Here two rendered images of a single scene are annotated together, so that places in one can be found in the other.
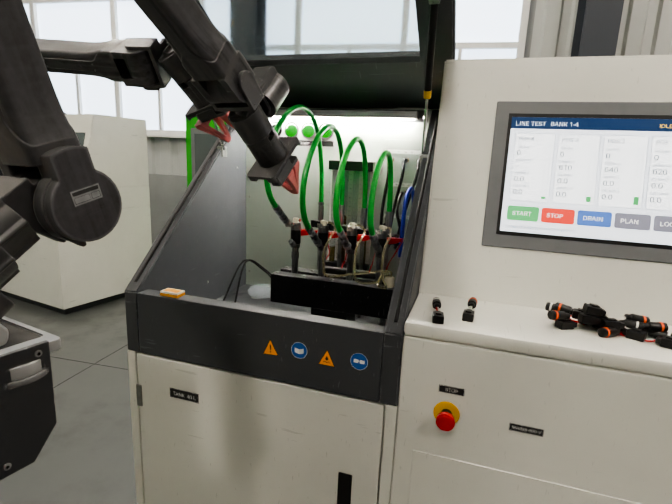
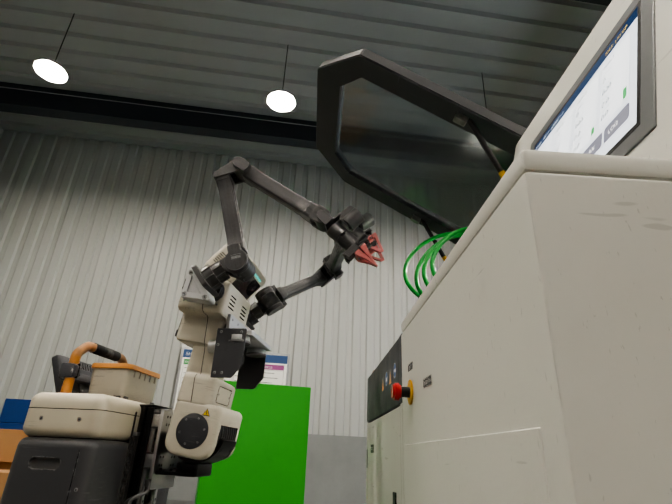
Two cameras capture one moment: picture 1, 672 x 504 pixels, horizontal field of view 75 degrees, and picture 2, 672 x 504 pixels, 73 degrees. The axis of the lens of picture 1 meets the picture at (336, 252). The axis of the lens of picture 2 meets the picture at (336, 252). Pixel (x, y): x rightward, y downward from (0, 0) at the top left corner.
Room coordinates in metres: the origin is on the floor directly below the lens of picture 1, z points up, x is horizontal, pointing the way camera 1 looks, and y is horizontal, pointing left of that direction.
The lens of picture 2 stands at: (0.31, -1.12, 0.67)
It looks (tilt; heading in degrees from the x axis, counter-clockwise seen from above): 24 degrees up; 71
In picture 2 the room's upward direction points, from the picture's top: 3 degrees clockwise
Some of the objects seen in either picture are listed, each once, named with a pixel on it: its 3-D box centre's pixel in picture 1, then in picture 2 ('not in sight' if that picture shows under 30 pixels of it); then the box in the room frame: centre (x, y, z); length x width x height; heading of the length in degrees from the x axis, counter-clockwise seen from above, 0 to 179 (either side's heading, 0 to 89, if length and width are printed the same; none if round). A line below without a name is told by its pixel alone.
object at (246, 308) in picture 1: (253, 340); (387, 387); (0.95, 0.18, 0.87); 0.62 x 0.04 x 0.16; 73
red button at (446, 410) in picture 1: (445, 418); (401, 391); (0.78, -0.23, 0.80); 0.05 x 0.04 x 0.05; 73
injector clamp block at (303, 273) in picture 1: (334, 302); not in sight; (1.14, 0.00, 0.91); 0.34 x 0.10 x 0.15; 73
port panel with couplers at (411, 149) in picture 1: (401, 191); not in sight; (1.36, -0.20, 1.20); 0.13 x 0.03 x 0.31; 73
